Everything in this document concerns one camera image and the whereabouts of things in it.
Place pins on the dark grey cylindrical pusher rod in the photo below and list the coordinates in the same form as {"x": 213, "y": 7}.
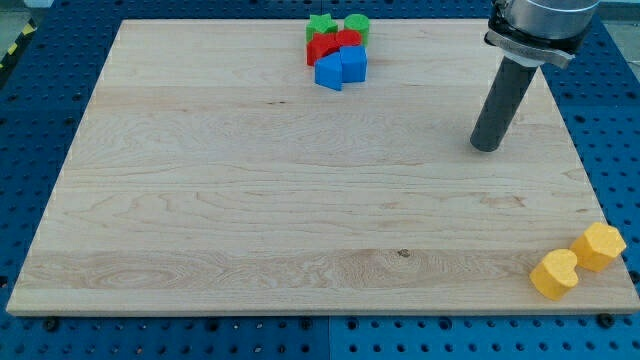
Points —
{"x": 503, "y": 100}

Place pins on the grey flange mount plate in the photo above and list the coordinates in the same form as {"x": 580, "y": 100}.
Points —
{"x": 536, "y": 33}

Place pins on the blue cube block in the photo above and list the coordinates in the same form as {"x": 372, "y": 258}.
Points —
{"x": 354, "y": 63}

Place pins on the blue triangle block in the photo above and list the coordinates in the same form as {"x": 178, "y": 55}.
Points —
{"x": 328, "y": 72}

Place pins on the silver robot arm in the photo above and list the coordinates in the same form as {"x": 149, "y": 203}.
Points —
{"x": 530, "y": 33}

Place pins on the light wooden board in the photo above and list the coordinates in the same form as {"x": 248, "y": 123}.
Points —
{"x": 211, "y": 176}

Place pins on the green cylinder block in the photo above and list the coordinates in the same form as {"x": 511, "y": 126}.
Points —
{"x": 360, "y": 23}

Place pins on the red cylinder block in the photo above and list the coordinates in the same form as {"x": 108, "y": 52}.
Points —
{"x": 348, "y": 37}

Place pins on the yellow hexagon block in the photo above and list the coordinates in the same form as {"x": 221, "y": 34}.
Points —
{"x": 598, "y": 246}

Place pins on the yellow heart block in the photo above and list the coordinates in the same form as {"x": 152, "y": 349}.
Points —
{"x": 555, "y": 275}

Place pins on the red star block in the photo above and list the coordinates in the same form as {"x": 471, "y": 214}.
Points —
{"x": 319, "y": 46}

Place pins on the green star block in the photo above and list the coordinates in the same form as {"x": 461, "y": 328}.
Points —
{"x": 321, "y": 24}

